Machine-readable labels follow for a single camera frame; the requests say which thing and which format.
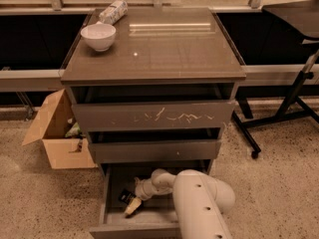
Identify items inside cardboard box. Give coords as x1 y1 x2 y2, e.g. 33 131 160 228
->
65 118 84 152

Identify grey top drawer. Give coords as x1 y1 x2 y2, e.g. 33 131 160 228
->
72 101 235 131

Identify white ceramic bowl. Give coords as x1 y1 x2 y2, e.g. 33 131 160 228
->
81 24 117 52

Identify grey middle drawer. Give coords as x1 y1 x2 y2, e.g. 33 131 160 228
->
89 139 221 163

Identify brown cardboard box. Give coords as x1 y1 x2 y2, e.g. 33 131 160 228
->
23 90 96 169

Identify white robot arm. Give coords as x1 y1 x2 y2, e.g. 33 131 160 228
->
125 169 235 239

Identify black rolling stand table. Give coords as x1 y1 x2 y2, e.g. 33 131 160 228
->
232 0 319 158

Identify black rxbar chocolate bar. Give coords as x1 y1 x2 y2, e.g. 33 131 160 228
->
119 189 136 205

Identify grey drawer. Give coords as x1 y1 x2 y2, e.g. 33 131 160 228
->
90 160 207 239
72 101 235 131
89 139 221 163

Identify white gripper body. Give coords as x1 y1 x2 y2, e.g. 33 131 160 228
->
135 178 156 201

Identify grey drawer cabinet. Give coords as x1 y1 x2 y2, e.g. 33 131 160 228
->
60 6 247 171

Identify grey bottom drawer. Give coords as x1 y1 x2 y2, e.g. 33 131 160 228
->
90 160 207 239

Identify white blue snack bag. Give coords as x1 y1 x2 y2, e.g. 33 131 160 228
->
99 0 128 25

